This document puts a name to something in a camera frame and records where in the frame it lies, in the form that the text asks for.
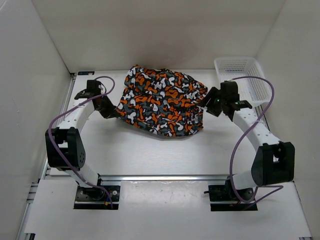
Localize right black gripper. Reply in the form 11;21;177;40
197;87;226;118

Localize orange camouflage shorts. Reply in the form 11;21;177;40
116;65;208;137

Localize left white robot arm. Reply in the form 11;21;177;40
45;77;119;202

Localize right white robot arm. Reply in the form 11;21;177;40
199;78;295;203

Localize small blue label plate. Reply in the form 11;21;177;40
77;71;95;76

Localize white perforated plastic basket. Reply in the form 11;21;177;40
214;56;272;107

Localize left aluminium rail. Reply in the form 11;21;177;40
38;73;76;183

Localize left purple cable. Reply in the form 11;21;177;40
48;76;116;210

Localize purple cable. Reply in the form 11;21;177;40
229;76;284;204
48;76;116;210

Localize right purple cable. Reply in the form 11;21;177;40
229;76;284;204

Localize front aluminium rail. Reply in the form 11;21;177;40
47;174;283;182

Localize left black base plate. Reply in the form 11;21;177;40
73;185;121;210

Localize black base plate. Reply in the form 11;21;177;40
203;185;258;212
73;185;121;210

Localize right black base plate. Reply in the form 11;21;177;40
203;185;258;212

